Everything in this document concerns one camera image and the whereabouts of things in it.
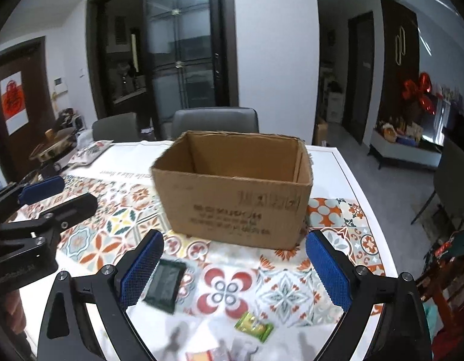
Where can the dark dining chair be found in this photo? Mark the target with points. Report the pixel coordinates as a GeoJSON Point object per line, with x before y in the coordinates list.
{"type": "Point", "coordinates": [448, 184]}

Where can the floral printed bag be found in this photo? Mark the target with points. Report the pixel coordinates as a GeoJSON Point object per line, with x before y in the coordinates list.
{"type": "Point", "coordinates": [91, 153]}

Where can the electric hot pot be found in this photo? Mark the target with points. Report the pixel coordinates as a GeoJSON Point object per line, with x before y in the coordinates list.
{"type": "Point", "coordinates": [53, 149]}

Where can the dark green snack packet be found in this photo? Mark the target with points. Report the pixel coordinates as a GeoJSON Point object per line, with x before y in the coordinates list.
{"type": "Point", "coordinates": [165, 282]}

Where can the red heart balloons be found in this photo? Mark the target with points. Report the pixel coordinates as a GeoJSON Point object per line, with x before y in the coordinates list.
{"type": "Point", "coordinates": [418, 90]}

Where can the glass sliding door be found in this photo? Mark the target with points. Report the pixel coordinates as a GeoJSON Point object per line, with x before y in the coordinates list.
{"type": "Point", "coordinates": [179, 49]}

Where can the brown cardboard box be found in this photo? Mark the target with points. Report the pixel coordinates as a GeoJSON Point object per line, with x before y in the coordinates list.
{"type": "Point", "coordinates": [232, 195]}

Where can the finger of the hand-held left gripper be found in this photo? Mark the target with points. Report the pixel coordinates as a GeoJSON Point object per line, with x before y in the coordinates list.
{"type": "Point", "coordinates": [42, 190]}
{"type": "Point", "coordinates": [70, 210]}

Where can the television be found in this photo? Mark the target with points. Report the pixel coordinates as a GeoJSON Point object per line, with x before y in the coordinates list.
{"type": "Point", "coordinates": [448, 118]}

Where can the red and white wall poster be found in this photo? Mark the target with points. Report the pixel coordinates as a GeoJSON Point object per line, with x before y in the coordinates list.
{"type": "Point", "coordinates": [15, 101]}

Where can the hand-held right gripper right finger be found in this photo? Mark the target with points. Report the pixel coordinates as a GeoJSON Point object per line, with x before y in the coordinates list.
{"type": "Point", "coordinates": [329, 270]}

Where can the white intercom panel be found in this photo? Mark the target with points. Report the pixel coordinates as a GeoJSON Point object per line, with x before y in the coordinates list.
{"type": "Point", "coordinates": [60, 86]}

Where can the light green snack packet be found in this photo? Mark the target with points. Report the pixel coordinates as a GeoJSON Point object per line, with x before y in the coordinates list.
{"type": "Point", "coordinates": [254, 327]}

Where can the white tv cabinet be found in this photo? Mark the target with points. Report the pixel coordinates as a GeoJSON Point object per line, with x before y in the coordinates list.
{"type": "Point", "coordinates": [404, 150]}

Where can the wooden chair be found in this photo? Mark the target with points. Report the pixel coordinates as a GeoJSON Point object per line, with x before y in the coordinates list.
{"type": "Point", "coordinates": [442, 285]}

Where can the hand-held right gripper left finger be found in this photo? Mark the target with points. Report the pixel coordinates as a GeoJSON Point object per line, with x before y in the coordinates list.
{"type": "Point", "coordinates": [140, 270]}

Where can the clear snack packet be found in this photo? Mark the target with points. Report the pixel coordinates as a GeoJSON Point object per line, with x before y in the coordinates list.
{"type": "Point", "coordinates": [235, 349]}

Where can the person's left forearm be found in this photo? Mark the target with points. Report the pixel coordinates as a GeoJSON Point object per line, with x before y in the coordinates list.
{"type": "Point", "coordinates": [14, 312]}

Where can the grey dining chair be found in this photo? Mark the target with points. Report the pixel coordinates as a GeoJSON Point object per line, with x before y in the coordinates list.
{"type": "Point", "coordinates": [215, 122]}
{"type": "Point", "coordinates": [115, 126]}

